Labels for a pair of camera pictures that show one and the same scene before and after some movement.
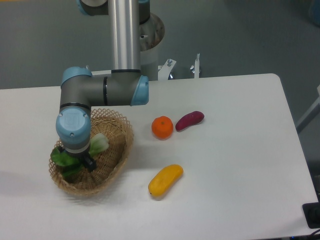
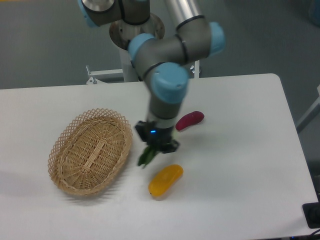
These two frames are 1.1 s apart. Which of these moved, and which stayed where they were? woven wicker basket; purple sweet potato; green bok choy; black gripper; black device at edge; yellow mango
Moved: green bok choy; black gripper
Stayed: woven wicker basket; black device at edge; purple sweet potato; yellow mango
